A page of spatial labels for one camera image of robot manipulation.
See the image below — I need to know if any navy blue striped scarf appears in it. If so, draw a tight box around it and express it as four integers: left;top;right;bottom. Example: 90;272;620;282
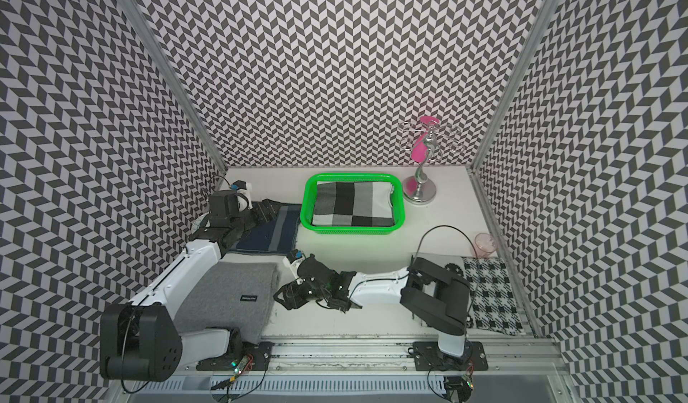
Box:
229;203;302;255

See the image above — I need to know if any green plastic basket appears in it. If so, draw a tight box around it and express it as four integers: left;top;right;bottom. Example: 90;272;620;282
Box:
300;172;406;236

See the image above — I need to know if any grey scarf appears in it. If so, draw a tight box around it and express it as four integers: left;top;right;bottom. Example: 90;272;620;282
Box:
174;262;281;344

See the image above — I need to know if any black white checked scarf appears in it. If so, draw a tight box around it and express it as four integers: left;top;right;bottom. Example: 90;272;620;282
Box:
312;181;395;227

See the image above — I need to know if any smiley face patterned scarf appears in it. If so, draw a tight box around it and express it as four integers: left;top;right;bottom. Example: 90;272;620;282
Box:
419;253;526;336

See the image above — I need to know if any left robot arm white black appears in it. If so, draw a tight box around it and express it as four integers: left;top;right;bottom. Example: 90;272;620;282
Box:
100;183;284;383

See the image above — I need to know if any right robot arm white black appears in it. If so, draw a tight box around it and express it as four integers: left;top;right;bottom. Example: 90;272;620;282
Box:
273;250;471;358

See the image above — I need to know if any patterned ceramic bowl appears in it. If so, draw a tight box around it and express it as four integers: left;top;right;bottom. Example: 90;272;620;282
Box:
191;212;210;234

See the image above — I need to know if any pink plastic cup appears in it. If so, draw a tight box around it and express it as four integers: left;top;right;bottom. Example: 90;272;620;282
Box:
474;233;497;258

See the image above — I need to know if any silver pink jewellery stand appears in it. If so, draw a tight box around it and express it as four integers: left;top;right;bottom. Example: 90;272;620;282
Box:
401;116;462;206

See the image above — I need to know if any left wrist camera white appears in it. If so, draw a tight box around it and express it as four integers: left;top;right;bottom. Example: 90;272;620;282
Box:
230;180;253;211

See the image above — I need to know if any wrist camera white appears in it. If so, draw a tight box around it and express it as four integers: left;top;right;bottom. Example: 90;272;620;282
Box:
284;250;306;280
230;180;253;211

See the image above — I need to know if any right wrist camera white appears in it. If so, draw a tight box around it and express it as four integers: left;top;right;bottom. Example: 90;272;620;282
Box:
284;250;306;280

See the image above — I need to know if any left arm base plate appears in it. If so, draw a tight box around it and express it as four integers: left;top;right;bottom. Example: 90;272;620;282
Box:
196;341;274;372

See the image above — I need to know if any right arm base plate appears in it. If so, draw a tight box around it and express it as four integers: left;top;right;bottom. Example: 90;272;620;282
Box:
408;341;489;372

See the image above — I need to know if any aluminium front rail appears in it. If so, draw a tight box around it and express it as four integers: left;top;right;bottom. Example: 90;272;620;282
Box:
115;337;571;377

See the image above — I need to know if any left aluminium corner post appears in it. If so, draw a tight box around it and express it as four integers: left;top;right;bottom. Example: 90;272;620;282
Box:
116;0;227;174

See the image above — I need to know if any aluminium corner post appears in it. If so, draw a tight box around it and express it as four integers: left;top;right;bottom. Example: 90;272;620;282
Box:
116;0;227;174
470;0;561;172

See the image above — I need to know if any right aluminium corner post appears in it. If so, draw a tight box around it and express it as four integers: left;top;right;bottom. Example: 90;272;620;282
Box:
470;0;561;172

